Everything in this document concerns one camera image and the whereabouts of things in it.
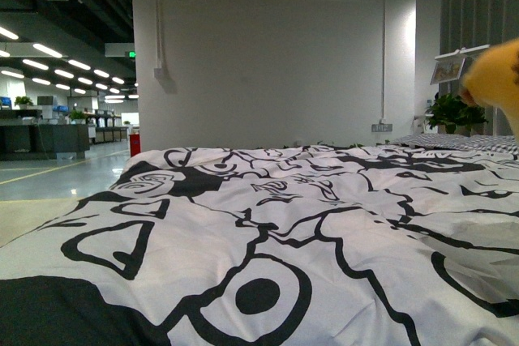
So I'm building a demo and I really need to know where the white cable conduit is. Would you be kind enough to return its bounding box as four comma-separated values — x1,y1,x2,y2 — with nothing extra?
379,0,387,125

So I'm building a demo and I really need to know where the yellow plush toy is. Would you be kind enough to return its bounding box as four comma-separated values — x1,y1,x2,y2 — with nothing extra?
460,38,518,140

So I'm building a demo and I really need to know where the black and white duvet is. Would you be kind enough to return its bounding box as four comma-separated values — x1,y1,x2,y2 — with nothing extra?
1,146,518,345

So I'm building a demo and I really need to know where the framed picture on shelf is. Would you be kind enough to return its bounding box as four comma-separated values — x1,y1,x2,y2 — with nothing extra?
430,58,465,85

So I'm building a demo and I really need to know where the potted plant by bed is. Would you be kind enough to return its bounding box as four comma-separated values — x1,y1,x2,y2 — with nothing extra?
426,93,487,134

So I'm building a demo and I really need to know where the red fire extinguisher cabinet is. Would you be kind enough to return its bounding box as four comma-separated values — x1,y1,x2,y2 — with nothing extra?
129,134,141,157

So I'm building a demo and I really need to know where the dark reception counter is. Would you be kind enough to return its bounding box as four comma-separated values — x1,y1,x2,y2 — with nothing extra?
1,109,90,160

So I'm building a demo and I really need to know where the striped pillow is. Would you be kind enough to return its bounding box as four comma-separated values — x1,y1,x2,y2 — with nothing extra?
391,133,518,156

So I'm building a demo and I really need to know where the white wall shelf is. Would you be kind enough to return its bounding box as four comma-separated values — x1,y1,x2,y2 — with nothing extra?
435,44,491,61

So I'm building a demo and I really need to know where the wall power socket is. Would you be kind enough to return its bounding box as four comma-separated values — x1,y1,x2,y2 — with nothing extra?
371,123,393,133

